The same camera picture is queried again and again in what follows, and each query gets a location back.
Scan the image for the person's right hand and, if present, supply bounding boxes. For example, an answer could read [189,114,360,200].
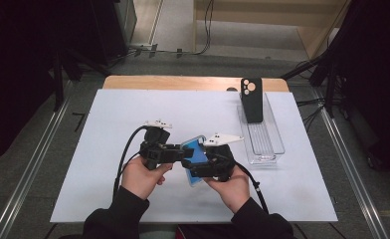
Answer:
[203,164,251,214]

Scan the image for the bundle of floor cables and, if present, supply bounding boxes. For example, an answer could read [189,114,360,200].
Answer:
[295,96,328,132]

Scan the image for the black tripod stand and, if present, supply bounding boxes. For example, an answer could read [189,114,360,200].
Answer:
[281,49,336,118]

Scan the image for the wooden table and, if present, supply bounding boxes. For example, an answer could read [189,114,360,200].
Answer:
[102,75,291,94]

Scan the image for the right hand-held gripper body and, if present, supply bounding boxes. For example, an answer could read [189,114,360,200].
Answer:
[202,132,245,183]

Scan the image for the black floor cable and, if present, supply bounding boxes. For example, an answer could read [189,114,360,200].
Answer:
[182,0,216,57]

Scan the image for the black phone case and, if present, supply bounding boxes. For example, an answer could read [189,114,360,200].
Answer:
[240,78,264,124]

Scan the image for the wooden steps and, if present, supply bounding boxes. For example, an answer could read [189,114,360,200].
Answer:
[192,0,351,60]

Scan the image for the clear plastic container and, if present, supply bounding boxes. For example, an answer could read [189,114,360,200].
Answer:
[237,92,287,166]

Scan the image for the right hand-held gripper cable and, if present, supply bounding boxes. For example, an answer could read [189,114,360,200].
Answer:
[234,160,271,214]

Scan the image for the person's left hand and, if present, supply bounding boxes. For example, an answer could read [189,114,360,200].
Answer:
[120,155,173,201]

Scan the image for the left hand-held gripper cable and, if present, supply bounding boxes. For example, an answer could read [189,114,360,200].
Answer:
[112,124,149,201]

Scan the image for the white board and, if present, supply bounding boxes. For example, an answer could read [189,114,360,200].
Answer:
[49,89,338,223]

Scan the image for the dark red garment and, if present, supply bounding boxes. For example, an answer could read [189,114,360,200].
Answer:
[176,222,237,239]

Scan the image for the dark cabinet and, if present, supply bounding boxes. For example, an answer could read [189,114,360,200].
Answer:
[90,0,138,66]

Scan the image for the pink-blue gradient phone case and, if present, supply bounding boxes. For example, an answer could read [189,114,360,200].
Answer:
[180,134,211,187]

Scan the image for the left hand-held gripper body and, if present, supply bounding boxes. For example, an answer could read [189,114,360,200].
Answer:
[138,119,173,171]

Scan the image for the hand-held gripper cable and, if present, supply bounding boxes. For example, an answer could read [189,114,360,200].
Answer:
[112,124,149,201]
[234,160,271,214]

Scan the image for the metal floor rail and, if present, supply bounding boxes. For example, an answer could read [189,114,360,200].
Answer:
[317,106,390,239]
[0,79,73,239]

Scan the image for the black stand leg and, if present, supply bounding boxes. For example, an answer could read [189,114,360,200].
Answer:
[52,49,67,113]

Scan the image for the black curtain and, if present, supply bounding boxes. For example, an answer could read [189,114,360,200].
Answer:
[328,0,390,177]
[0,0,95,167]

